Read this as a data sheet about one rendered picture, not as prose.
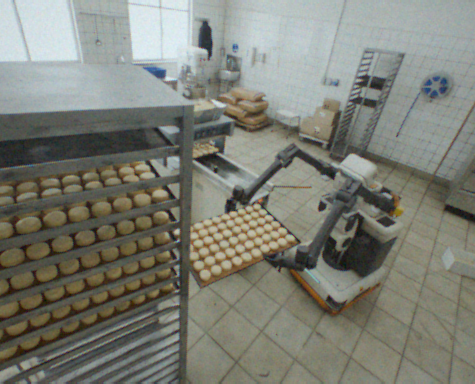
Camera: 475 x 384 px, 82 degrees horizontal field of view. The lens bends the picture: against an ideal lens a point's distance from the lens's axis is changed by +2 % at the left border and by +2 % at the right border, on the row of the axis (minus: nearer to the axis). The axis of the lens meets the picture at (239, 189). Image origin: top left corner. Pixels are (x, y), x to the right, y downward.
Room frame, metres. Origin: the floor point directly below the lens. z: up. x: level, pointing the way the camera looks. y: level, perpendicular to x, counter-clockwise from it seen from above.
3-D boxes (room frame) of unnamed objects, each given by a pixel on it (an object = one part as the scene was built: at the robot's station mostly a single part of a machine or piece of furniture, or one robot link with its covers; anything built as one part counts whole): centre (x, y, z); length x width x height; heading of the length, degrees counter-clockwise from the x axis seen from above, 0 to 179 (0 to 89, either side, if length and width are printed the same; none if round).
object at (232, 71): (6.88, 0.58, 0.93); 0.99 x 0.38 x 1.09; 55
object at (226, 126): (2.38, 0.49, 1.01); 0.72 x 0.33 x 0.34; 139
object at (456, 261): (2.24, -2.47, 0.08); 0.30 x 0.22 x 0.16; 75
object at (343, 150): (4.82, -1.91, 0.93); 0.64 x 0.51 x 1.78; 148
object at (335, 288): (1.82, -0.97, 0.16); 0.67 x 0.64 x 0.25; 127
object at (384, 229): (1.87, -1.04, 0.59); 0.55 x 0.34 x 0.83; 37
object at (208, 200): (2.05, 0.11, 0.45); 0.70 x 0.34 x 0.90; 49
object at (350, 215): (1.64, -0.73, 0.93); 0.28 x 0.16 x 0.22; 37
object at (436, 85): (4.65, -2.76, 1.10); 0.41 x 0.17 x 1.10; 55
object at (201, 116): (2.38, 0.49, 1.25); 0.56 x 0.29 x 0.14; 139
